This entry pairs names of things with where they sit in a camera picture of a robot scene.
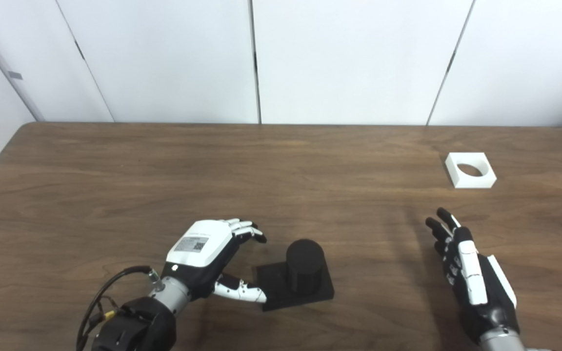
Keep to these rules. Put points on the small gray wall tag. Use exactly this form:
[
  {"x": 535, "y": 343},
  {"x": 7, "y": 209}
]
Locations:
[{"x": 15, "y": 75}]

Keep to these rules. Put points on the white square piece with hole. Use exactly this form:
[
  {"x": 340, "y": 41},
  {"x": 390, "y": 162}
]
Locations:
[{"x": 476, "y": 182}]

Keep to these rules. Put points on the white and black left hand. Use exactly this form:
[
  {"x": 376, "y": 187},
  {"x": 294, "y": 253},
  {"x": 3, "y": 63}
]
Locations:
[{"x": 195, "y": 248}]

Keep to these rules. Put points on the black peg with square base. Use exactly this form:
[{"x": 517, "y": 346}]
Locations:
[{"x": 305, "y": 265}]

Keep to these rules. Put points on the white and black right hand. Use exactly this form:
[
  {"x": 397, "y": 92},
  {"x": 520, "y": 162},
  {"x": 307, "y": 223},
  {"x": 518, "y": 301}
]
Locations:
[{"x": 488, "y": 307}]

